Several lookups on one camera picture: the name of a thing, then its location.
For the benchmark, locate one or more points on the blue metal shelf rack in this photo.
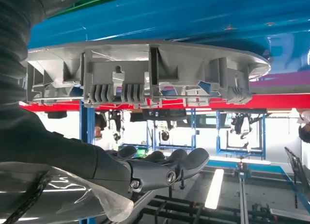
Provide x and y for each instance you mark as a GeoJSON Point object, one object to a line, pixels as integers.
{"type": "Point", "coordinates": [169, 17]}

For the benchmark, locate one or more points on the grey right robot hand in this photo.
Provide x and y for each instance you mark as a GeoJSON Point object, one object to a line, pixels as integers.
{"type": "Point", "coordinates": [60, 152]}

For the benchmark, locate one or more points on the shiny silver film-wrapped panel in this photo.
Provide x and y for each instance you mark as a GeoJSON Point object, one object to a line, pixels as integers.
{"type": "Point", "coordinates": [60, 196]}

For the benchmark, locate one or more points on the red barrier tape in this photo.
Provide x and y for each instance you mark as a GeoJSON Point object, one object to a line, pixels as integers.
{"type": "Point", "coordinates": [278, 102]}

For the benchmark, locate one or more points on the blue background rack frame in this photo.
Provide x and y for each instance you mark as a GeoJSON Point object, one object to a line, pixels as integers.
{"type": "Point", "coordinates": [263, 136]}
{"type": "Point", "coordinates": [194, 129]}

